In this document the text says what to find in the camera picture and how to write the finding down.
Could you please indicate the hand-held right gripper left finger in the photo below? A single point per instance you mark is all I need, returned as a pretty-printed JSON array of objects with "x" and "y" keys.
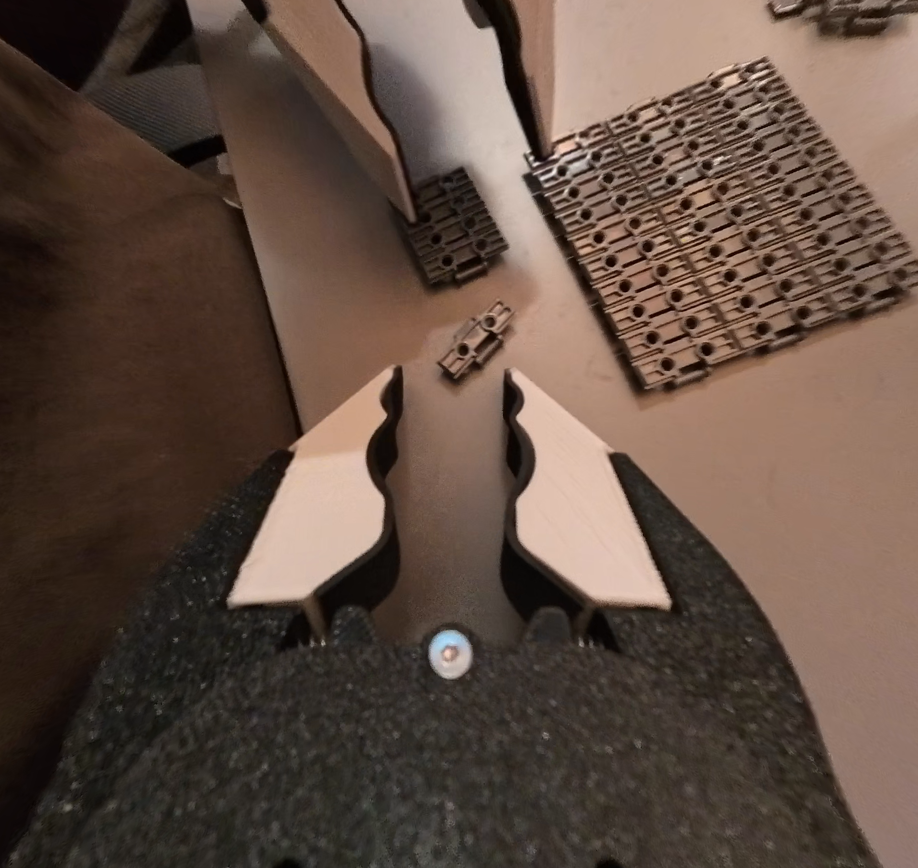
[{"x": 315, "y": 517}]

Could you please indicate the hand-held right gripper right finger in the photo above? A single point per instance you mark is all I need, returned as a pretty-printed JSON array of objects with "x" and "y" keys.
[{"x": 592, "y": 524}]

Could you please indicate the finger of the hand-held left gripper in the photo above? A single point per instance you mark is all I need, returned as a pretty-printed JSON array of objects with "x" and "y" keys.
[
  {"x": 323, "y": 58},
  {"x": 536, "y": 36}
]

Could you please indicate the mat of joined track links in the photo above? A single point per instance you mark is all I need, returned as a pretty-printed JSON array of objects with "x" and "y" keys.
[{"x": 717, "y": 237}]

